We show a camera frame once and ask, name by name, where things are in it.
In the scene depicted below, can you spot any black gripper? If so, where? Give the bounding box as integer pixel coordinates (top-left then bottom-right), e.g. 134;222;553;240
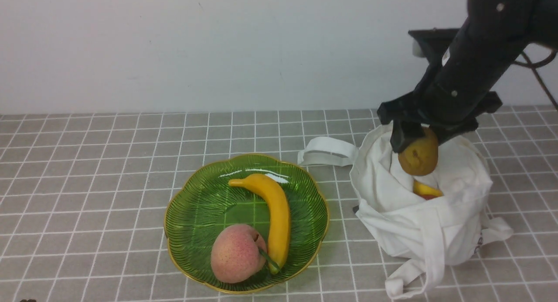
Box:
377;79;503;153

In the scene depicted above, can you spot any brown potato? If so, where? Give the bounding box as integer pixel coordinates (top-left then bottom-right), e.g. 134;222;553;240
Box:
397;127;439;176

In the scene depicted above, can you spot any white cloth bag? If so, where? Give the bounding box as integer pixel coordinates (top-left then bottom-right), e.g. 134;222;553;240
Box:
297;125;514;299

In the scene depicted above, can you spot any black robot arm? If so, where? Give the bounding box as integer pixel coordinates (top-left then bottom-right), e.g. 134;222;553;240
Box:
378;0;558;153

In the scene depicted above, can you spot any yellow fruit in bag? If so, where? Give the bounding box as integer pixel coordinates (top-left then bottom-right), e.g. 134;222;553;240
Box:
413;180;444;200

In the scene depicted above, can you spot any green glass fruit plate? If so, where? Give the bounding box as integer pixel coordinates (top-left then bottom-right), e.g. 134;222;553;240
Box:
163;153;330;294

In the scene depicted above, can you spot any yellow banana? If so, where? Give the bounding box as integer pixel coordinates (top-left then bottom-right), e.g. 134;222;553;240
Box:
228;173;292;275

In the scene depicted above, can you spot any pink peach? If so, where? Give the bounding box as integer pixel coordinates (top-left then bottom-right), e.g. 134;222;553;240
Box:
211;224;267;284

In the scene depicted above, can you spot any black camera mount on arm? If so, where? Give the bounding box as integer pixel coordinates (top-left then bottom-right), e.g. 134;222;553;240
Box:
407;28;459;64

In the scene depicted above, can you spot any black cable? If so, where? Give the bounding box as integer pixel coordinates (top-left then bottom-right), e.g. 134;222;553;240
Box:
512;49;558;112

